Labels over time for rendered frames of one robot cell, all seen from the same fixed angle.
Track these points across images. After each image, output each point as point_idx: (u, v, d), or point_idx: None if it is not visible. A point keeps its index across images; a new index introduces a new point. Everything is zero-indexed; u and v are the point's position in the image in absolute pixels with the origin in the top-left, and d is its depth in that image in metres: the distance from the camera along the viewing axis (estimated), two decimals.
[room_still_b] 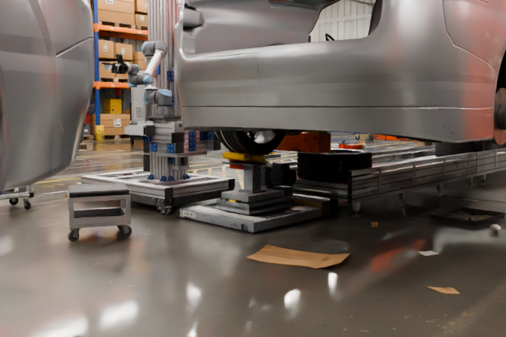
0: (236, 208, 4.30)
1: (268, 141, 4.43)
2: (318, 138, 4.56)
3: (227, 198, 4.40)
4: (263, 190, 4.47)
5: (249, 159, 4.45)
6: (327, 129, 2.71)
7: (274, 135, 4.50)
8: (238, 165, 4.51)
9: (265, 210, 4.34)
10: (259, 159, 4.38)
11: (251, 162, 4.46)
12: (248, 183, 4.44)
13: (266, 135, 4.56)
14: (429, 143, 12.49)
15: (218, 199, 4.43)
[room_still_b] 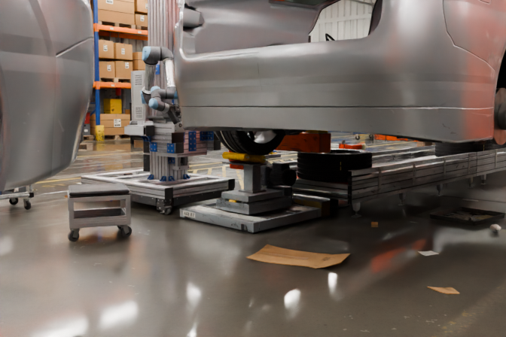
0: (236, 208, 4.30)
1: (268, 141, 4.43)
2: (318, 138, 4.56)
3: (227, 198, 4.40)
4: (263, 190, 4.47)
5: (249, 159, 4.45)
6: (327, 129, 2.71)
7: (274, 135, 4.50)
8: (238, 165, 4.51)
9: (265, 210, 4.34)
10: (259, 159, 4.38)
11: (251, 162, 4.46)
12: (248, 183, 4.44)
13: (266, 135, 4.56)
14: (429, 143, 12.49)
15: (218, 199, 4.43)
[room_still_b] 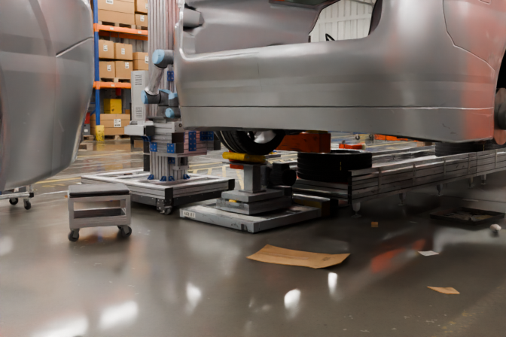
0: (236, 208, 4.30)
1: (268, 141, 4.43)
2: (318, 138, 4.56)
3: (227, 198, 4.40)
4: (263, 190, 4.47)
5: (249, 159, 4.45)
6: (327, 129, 2.71)
7: (274, 135, 4.50)
8: (238, 165, 4.51)
9: (265, 210, 4.34)
10: (259, 159, 4.38)
11: (251, 162, 4.46)
12: (248, 183, 4.44)
13: (266, 135, 4.56)
14: (429, 143, 12.49)
15: (218, 199, 4.43)
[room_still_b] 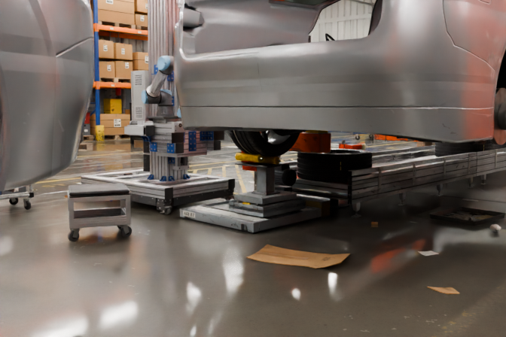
0: (249, 211, 4.20)
1: (282, 142, 4.33)
2: (318, 138, 4.56)
3: (239, 200, 4.30)
4: (277, 192, 4.37)
5: (263, 161, 4.35)
6: (327, 129, 2.71)
7: (288, 135, 4.40)
8: (251, 166, 4.41)
9: (279, 212, 4.24)
10: (273, 160, 4.27)
11: (264, 163, 4.35)
12: (261, 185, 4.34)
13: (279, 135, 4.46)
14: (429, 143, 12.49)
15: (231, 201, 4.33)
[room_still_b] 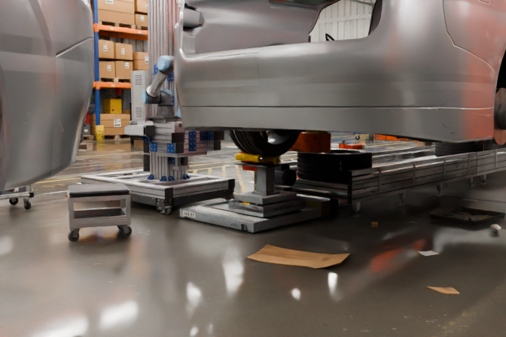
0: (249, 211, 4.20)
1: (282, 142, 4.33)
2: (318, 138, 4.56)
3: (239, 200, 4.30)
4: (277, 192, 4.37)
5: (263, 161, 4.35)
6: (327, 129, 2.71)
7: (288, 135, 4.40)
8: (251, 166, 4.41)
9: (279, 212, 4.24)
10: (273, 160, 4.27)
11: (264, 163, 4.35)
12: (261, 185, 4.34)
13: (279, 135, 4.46)
14: (429, 143, 12.49)
15: (231, 201, 4.33)
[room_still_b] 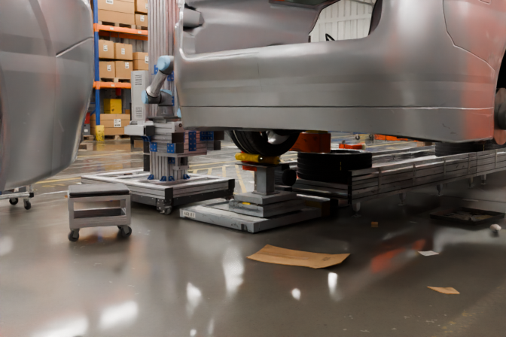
0: (249, 211, 4.20)
1: (282, 142, 4.33)
2: (318, 138, 4.56)
3: (239, 200, 4.30)
4: (277, 192, 4.37)
5: (263, 161, 4.35)
6: (327, 129, 2.71)
7: (288, 135, 4.40)
8: (251, 166, 4.41)
9: (279, 212, 4.24)
10: (272, 160, 4.28)
11: (264, 163, 4.36)
12: (261, 185, 4.34)
13: (279, 135, 4.46)
14: (429, 143, 12.49)
15: (231, 201, 4.33)
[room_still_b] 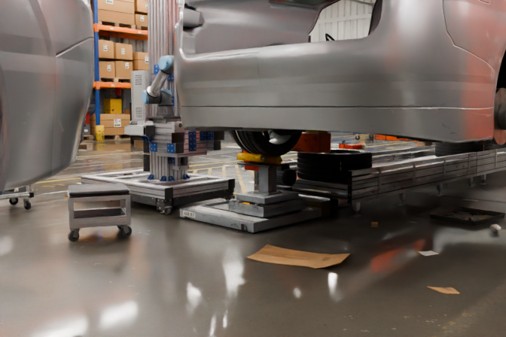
0: (249, 211, 4.20)
1: (285, 142, 4.34)
2: (318, 138, 4.56)
3: (242, 200, 4.32)
4: (279, 192, 4.38)
5: (265, 160, 4.36)
6: (327, 129, 2.71)
7: (290, 135, 4.41)
8: (253, 166, 4.42)
9: (279, 212, 4.24)
10: (275, 159, 4.29)
11: None
12: (263, 185, 4.36)
13: (281, 135, 4.47)
14: (429, 143, 12.49)
15: (231, 201, 4.33)
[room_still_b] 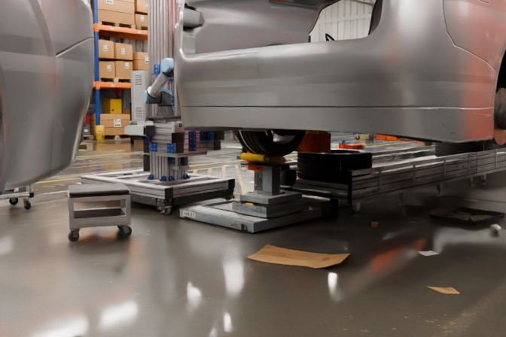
0: (252, 211, 4.18)
1: (288, 142, 4.33)
2: (318, 138, 4.56)
3: (245, 200, 4.30)
4: (283, 192, 4.36)
5: (268, 161, 4.34)
6: (327, 129, 2.71)
7: (294, 135, 4.39)
8: (256, 166, 4.41)
9: (283, 213, 4.22)
10: (278, 160, 4.27)
11: (269, 163, 4.35)
12: (266, 185, 4.34)
13: (285, 135, 4.45)
14: (429, 143, 12.49)
15: (234, 202, 4.31)
